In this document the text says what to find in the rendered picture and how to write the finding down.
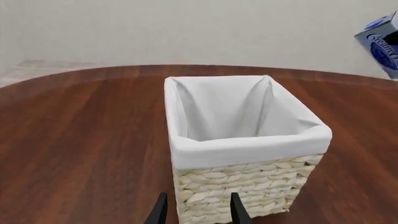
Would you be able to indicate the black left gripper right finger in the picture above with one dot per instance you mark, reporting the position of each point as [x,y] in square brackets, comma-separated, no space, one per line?
[239,212]

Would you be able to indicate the woven basket with white liner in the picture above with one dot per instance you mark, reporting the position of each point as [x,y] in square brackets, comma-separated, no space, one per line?
[236,140]

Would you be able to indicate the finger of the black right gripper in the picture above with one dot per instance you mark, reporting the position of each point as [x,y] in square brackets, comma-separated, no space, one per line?
[391,36]

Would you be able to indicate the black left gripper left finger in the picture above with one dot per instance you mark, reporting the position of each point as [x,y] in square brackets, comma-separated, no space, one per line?
[161,211]

